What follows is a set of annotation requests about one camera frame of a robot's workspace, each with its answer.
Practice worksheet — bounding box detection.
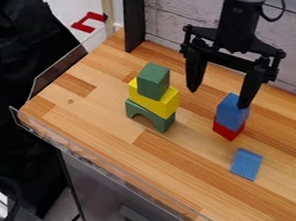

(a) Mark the blue wedge block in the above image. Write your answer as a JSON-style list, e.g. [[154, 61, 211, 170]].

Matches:
[[226, 145, 268, 185]]

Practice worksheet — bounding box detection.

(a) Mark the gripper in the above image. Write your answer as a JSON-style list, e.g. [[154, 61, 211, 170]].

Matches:
[[173, 0, 293, 116]]

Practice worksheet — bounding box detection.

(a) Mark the green arch block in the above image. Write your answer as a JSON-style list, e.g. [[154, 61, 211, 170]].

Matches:
[[124, 92, 180, 138]]

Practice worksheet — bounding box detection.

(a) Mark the red block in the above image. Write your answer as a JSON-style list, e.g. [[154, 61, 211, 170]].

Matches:
[[210, 114, 249, 144]]

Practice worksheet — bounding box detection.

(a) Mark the red bracket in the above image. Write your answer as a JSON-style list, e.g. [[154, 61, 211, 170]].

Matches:
[[67, 9, 110, 36]]

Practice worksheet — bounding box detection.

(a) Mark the blue cube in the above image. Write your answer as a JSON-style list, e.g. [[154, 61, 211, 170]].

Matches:
[[211, 90, 254, 135]]

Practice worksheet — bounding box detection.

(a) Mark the black post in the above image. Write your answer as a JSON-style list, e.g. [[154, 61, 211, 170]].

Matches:
[[117, 0, 154, 54]]

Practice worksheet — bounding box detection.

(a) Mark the green cube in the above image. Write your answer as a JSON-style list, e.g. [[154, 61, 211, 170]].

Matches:
[[133, 60, 176, 104]]

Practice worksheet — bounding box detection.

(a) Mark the yellow block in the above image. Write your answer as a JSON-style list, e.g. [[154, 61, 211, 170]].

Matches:
[[126, 73, 184, 124]]

